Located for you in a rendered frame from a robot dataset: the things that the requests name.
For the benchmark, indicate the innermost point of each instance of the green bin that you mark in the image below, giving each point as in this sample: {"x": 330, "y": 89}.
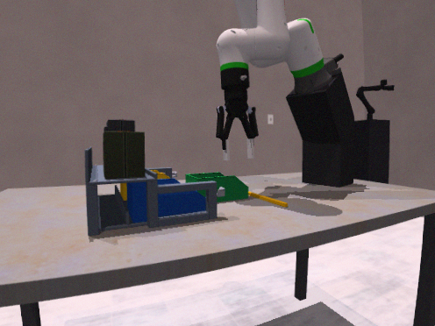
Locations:
{"x": 235, "y": 189}

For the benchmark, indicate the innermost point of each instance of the blue open bin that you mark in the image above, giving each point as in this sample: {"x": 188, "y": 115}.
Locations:
{"x": 168, "y": 204}

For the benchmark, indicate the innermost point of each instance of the yellow bar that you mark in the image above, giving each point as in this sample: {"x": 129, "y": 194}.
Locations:
{"x": 284, "y": 204}

